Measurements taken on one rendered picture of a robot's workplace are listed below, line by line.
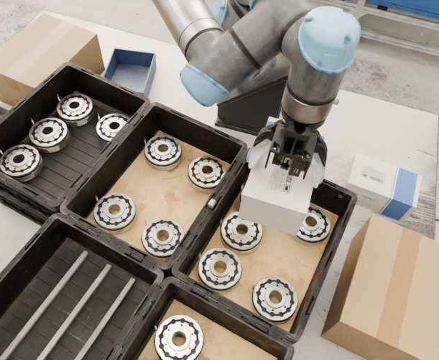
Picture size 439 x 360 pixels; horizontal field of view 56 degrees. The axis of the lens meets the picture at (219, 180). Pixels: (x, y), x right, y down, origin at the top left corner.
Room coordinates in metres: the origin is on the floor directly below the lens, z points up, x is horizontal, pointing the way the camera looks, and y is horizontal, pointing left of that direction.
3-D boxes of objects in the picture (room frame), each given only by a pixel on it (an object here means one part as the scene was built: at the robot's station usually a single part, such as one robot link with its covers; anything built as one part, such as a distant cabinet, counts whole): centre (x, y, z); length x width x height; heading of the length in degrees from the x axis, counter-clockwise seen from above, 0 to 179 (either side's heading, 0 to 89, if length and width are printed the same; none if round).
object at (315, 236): (0.50, -0.24, 0.86); 0.10 x 0.10 x 0.01
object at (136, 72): (1.06, 0.35, 0.74); 0.20 x 0.15 x 0.07; 179
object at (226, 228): (0.45, -0.07, 0.86); 0.10 x 0.10 x 0.01
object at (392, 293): (0.36, -0.45, 0.78); 0.30 x 0.22 x 0.16; 160
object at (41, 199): (0.66, 0.42, 0.92); 0.40 x 0.30 x 0.02; 157
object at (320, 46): (0.45, -0.12, 1.41); 0.09 x 0.08 x 0.11; 29
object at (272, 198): (0.47, -0.13, 1.09); 0.20 x 0.12 x 0.09; 167
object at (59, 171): (0.66, 0.42, 0.87); 0.40 x 0.30 x 0.11; 157
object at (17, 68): (1.02, 0.61, 0.78); 0.30 x 0.22 x 0.16; 160
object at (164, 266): (0.54, 0.15, 0.92); 0.40 x 0.30 x 0.02; 157
